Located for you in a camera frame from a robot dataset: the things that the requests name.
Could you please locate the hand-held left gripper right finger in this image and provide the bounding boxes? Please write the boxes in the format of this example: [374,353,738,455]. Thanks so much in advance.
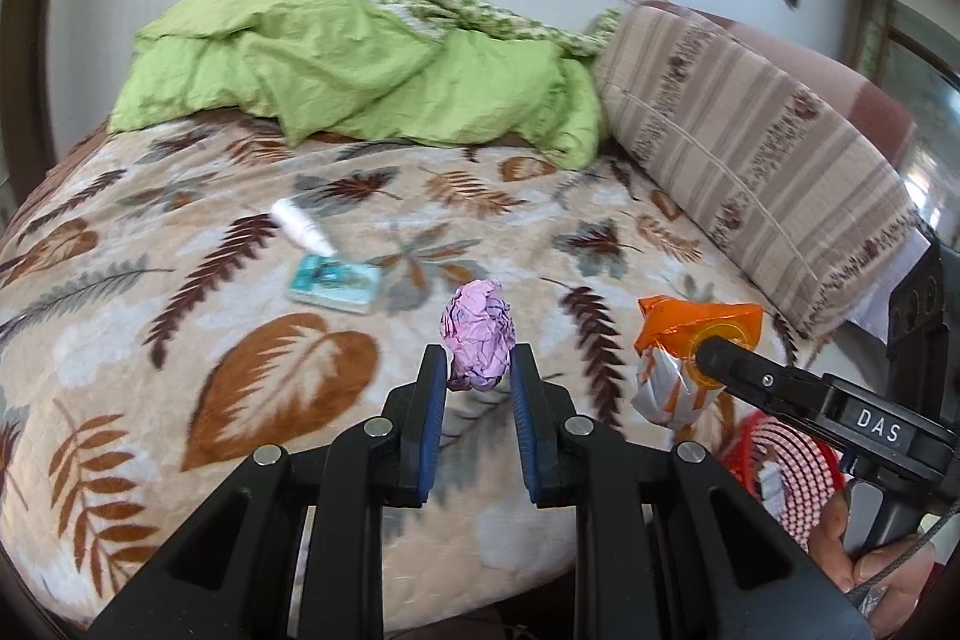
[510,342,875,640]

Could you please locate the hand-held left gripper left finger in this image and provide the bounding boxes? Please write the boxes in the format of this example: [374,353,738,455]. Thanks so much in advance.
[86,344,451,640]

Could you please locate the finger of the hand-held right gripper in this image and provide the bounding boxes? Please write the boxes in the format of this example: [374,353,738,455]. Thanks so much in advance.
[694,336,835,421]

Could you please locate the red plastic basket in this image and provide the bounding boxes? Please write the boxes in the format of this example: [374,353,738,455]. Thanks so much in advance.
[720,415,845,549]

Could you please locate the orange snack wrapper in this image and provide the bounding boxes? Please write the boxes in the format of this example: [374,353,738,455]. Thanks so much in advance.
[630,293,764,431]

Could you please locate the pink plastic bag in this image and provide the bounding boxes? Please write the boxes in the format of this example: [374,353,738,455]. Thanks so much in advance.
[439,280,520,393]

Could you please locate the person's right hand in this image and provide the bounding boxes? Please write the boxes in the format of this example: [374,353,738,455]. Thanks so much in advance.
[806,484,938,640]

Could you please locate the white paper scrap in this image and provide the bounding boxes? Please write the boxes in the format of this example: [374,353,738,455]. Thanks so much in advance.
[754,460,786,507]

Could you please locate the small teal box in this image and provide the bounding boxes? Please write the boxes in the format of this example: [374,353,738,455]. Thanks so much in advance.
[287,254,382,315]

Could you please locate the striped floral cushion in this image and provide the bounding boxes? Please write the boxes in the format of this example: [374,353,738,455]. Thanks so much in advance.
[592,2,923,341]

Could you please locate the white plastic bottle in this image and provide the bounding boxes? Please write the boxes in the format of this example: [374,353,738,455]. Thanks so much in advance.
[270,197,338,257]

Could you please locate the leaf print blanket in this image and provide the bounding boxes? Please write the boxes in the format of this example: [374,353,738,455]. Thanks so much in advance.
[0,111,931,633]

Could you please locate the pink headboard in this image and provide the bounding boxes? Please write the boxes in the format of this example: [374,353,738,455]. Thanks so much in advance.
[637,0,920,161]

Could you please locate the wooden framed glass window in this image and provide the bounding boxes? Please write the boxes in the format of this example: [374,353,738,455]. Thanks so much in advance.
[844,0,960,229]

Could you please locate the green quilt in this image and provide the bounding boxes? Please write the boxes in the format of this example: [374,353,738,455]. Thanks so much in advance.
[107,0,623,170]

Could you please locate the black braided cord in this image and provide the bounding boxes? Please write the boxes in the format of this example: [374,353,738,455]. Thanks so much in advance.
[847,511,960,605]

